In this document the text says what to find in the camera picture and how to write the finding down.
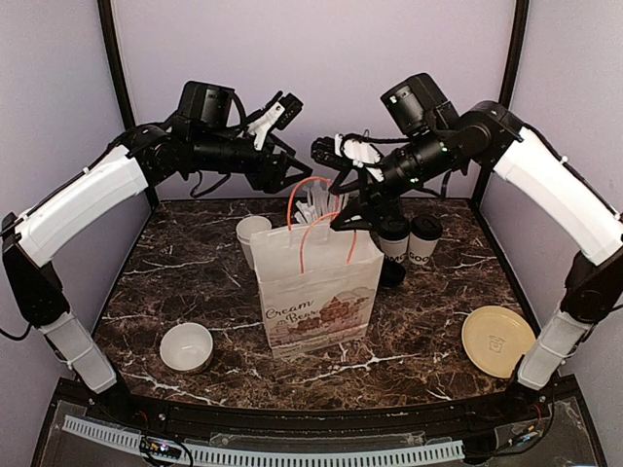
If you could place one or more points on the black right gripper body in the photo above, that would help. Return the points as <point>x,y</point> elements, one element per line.
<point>373,193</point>

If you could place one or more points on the stack of black cup lids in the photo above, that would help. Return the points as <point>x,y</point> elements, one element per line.
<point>392,275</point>

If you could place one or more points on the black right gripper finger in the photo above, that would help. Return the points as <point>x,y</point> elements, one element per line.
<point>357,215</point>
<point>340,186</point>

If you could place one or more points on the white paper coffee cup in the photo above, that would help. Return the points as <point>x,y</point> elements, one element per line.
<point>420,251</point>

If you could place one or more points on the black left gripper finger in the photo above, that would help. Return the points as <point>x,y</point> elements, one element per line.
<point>288,164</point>
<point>282,181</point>

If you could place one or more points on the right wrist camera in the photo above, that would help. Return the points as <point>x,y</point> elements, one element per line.
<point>339,153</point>

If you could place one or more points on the black corner frame post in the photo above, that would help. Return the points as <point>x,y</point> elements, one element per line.
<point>115,65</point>

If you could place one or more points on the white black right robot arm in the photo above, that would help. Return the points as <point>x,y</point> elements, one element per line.
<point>435,139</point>

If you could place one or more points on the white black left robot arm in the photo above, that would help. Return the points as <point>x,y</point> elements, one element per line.
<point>209,131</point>

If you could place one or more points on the stack of white paper cups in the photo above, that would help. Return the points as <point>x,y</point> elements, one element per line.
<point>246,228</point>

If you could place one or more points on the white ceramic bowl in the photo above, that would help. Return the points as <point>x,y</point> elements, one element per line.
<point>187,348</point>

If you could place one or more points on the black coffee cup lid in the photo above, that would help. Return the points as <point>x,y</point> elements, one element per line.
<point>426,227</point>

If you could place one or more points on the white slotted cable duct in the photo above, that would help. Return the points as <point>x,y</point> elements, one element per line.
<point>246,450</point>

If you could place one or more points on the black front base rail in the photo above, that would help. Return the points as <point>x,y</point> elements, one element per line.
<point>474,419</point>

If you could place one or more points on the black right frame post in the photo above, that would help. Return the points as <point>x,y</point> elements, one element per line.
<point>512,63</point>

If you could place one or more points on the cream yellow plate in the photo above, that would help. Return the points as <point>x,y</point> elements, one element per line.
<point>495,338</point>

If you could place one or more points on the bundle of white wrapped straws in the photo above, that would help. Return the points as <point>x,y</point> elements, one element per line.
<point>312,200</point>

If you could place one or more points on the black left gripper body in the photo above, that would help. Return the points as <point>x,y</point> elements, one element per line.
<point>258,175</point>

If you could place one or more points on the white paper takeout bag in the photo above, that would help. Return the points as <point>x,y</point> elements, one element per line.
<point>317,287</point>

